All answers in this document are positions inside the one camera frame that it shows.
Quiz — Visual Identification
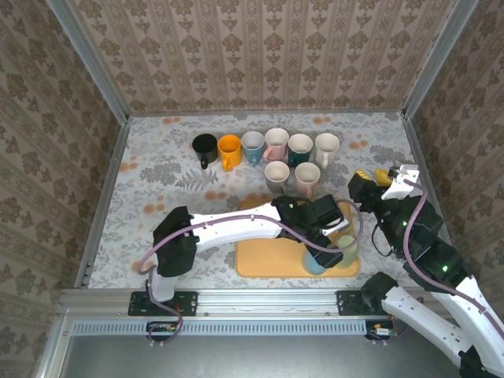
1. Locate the black mug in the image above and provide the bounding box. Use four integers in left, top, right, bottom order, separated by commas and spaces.
191, 133, 219, 171

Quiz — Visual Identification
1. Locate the orange plastic tray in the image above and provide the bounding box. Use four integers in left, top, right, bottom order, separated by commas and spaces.
235, 198, 361, 280

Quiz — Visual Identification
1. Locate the orange-yellow mug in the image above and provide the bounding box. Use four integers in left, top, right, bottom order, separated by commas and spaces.
217, 134, 243, 172

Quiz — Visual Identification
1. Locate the grey mug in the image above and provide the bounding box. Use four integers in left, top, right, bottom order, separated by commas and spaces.
264, 160, 291, 195

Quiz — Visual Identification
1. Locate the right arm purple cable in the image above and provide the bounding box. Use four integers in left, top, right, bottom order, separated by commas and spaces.
372, 179, 504, 344

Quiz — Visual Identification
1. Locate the light green mug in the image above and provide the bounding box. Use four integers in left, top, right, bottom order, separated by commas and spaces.
333, 235, 360, 270

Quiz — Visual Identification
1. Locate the white faceted mug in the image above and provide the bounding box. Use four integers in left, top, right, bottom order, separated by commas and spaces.
313, 132, 341, 170

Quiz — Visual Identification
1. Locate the thin black cable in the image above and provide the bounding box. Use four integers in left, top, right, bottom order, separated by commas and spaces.
371, 220, 397, 259

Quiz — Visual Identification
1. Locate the pink faceted mug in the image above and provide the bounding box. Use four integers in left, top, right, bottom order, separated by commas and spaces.
262, 128, 291, 163

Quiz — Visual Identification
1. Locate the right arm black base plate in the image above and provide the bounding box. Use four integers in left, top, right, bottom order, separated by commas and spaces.
335, 290, 410, 317

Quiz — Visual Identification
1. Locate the floral tablecloth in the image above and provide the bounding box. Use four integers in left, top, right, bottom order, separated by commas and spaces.
88, 112, 442, 291

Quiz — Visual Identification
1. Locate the dark green faceted mug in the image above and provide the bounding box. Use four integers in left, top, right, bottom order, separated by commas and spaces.
287, 133, 314, 168

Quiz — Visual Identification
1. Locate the aluminium table edge rail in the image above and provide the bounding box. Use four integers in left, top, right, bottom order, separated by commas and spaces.
58, 288, 448, 317

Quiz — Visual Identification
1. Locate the grey metal panel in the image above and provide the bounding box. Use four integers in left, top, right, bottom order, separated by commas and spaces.
39, 334, 493, 378

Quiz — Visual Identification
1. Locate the small circuit board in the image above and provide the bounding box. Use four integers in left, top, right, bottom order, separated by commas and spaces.
365, 321, 397, 342
145, 321, 179, 343

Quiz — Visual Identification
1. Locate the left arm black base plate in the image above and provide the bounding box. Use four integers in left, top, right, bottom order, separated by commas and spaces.
128, 290, 198, 317

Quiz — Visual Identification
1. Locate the aluminium corner post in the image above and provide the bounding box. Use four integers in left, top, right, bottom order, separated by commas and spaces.
402, 0, 480, 119
46, 0, 130, 124

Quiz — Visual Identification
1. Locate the blue mug white interior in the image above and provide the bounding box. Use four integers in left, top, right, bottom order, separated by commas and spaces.
240, 131, 266, 167

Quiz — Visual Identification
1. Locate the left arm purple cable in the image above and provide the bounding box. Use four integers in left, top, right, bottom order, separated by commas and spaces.
137, 198, 364, 348

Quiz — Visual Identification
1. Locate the light blue mug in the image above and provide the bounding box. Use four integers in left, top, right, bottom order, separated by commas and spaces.
301, 251, 328, 276

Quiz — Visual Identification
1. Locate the aluminium side rail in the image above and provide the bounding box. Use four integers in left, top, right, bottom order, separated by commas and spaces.
74, 117, 131, 288
401, 113, 450, 253

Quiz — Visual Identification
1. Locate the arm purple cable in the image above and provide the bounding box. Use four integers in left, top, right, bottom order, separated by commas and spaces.
137, 198, 364, 348
372, 179, 504, 344

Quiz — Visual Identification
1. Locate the grey slotted cable duct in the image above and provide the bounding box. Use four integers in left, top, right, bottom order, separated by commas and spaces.
72, 319, 368, 336

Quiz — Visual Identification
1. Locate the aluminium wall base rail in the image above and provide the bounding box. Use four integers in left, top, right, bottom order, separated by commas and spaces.
128, 109, 406, 118

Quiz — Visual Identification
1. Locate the light pink smooth mug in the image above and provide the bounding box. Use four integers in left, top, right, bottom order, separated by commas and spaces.
294, 161, 322, 198

